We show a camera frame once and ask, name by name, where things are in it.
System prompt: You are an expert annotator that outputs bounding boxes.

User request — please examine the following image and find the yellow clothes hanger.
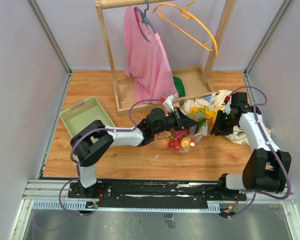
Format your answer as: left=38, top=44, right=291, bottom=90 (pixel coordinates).
left=152, top=0, right=219, bottom=57

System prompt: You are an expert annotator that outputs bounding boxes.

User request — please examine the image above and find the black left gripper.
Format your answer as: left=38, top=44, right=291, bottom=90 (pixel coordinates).
left=153, top=107, right=198, bottom=135

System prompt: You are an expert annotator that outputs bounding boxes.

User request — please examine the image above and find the red plush fruit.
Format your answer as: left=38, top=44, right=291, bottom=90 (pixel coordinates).
left=168, top=139, right=182, bottom=151

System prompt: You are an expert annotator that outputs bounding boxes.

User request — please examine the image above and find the wooden clothes rack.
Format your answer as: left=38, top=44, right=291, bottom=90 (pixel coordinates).
left=95, top=0, right=236, bottom=116

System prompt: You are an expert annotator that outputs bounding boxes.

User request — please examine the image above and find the grey clothes hanger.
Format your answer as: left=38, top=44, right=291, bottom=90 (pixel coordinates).
left=133, top=0, right=157, bottom=43

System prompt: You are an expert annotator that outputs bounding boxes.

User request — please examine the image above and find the pink t-shirt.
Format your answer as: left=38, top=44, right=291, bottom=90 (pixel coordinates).
left=124, top=6, right=178, bottom=101

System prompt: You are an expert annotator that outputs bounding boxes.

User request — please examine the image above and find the yellow plush fruit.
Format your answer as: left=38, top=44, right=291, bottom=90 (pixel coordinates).
left=180, top=136, right=192, bottom=149

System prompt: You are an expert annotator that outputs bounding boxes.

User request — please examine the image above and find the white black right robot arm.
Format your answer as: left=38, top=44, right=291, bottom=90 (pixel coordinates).
left=211, top=92, right=292, bottom=200

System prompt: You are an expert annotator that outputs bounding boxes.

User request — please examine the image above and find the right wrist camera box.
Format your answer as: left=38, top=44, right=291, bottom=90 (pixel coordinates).
left=224, top=95, right=231, bottom=103

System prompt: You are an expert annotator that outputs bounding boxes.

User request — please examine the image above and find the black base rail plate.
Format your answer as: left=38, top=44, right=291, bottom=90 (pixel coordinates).
left=67, top=178, right=247, bottom=202

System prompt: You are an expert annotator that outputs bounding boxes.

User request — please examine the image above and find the clear zip top bag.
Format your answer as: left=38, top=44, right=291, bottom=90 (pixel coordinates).
left=154, top=114, right=213, bottom=153

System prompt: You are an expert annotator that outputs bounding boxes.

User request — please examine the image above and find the cartoon print children's garment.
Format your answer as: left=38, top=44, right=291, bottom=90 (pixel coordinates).
left=175, top=90, right=279, bottom=151

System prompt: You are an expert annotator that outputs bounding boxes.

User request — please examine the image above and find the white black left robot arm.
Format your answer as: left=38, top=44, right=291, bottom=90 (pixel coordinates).
left=70, top=108, right=198, bottom=198

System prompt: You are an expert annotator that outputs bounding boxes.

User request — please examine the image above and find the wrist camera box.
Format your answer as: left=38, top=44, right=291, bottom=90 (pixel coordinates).
left=160, top=95, right=175, bottom=113
left=224, top=95, right=231, bottom=103

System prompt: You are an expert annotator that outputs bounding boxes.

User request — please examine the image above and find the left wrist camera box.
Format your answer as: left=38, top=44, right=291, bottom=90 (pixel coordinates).
left=160, top=95, right=175, bottom=113

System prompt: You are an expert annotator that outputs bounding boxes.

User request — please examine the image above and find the green cloth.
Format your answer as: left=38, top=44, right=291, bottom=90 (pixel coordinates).
left=173, top=76, right=186, bottom=98

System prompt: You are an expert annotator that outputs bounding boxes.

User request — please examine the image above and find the light green plastic basket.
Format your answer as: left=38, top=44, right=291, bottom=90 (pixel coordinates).
left=60, top=96, right=115, bottom=139

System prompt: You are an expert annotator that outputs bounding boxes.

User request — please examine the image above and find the green plush vegetable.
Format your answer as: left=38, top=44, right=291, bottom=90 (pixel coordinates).
left=197, top=117, right=207, bottom=128

